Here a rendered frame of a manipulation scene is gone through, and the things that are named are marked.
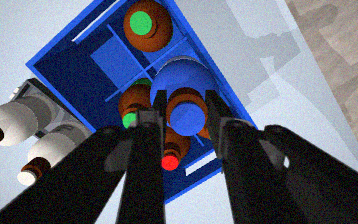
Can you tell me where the brown bottle with red cap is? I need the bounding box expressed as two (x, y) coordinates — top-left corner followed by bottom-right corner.
(162, 126), (191, 170)

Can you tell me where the grey rectangular tray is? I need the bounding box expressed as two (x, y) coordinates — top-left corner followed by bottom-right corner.
(10, 78), (93, 140)

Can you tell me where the white bottle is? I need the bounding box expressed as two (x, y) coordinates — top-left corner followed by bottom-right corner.
(18, 121), (89, 185)
(0, 94), (56, 146)

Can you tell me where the brown bottle with green cap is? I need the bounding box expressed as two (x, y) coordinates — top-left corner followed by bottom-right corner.
(197, 96), (231, 140)
(118, 78), (152, 128)

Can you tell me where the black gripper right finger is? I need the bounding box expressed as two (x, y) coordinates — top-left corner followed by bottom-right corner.
(205, 90), (358, 224)

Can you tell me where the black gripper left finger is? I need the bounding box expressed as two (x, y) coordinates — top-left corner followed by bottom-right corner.
(0, 90), (167, 224)

